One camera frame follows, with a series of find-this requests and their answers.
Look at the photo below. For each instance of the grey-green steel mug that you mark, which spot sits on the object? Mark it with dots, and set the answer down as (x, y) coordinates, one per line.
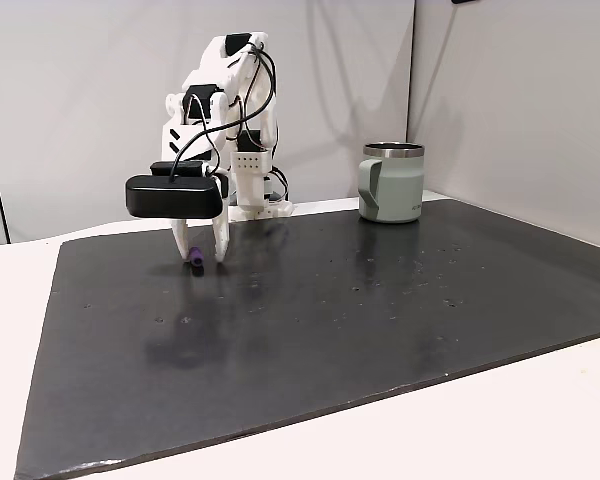
(395, 192)

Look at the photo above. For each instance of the small black device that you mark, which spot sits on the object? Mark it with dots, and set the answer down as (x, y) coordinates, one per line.
(465, 1)

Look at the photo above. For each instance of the black glossy mat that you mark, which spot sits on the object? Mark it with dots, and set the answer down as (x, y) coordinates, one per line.
(300, 340)

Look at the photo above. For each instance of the purple ribbed pen grip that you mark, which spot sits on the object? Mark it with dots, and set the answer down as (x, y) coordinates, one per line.
(196, 256)

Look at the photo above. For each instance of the black oval camera box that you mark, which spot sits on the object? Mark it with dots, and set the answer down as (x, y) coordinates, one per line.
(170, 197)

